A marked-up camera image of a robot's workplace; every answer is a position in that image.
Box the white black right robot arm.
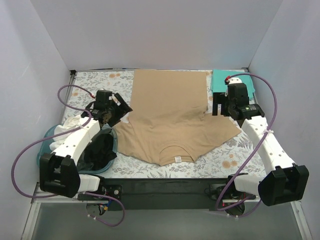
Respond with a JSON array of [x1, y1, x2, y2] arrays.
[[212, 73, 309, 206]]

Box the folded teal t shirt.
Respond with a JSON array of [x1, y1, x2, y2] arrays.
[[210, 69, 255, 100]]

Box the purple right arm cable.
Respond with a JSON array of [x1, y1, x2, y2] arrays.
[[214, 72, 278, 219]]

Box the tan t shirt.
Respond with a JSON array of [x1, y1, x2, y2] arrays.
[[115, 69, 240, 166]]

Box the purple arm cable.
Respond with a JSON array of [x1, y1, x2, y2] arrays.
[[11, 84, 125, 227], [214, 72, 278, 219]]

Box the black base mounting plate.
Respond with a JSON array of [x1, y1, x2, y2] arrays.
[[77, 178, 257, 211]]

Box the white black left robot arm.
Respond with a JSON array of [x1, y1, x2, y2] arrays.
[[39, 89, 132, 200]]

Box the aluminium extrusion rail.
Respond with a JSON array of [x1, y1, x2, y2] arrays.
[[32, 185, 261, 205]]

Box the teal translucent laundry basket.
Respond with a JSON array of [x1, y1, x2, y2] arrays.
[[36, 124, 118, 175]]

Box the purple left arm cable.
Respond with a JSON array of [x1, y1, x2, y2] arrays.
[[11, 84, 125, 227]]

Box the black crumpled t shirt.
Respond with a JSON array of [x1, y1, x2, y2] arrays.
[[76, 125, 118, 174]]

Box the white crumpled t shirt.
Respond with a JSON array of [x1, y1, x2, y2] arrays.
[[49, 115, 88, 152]]

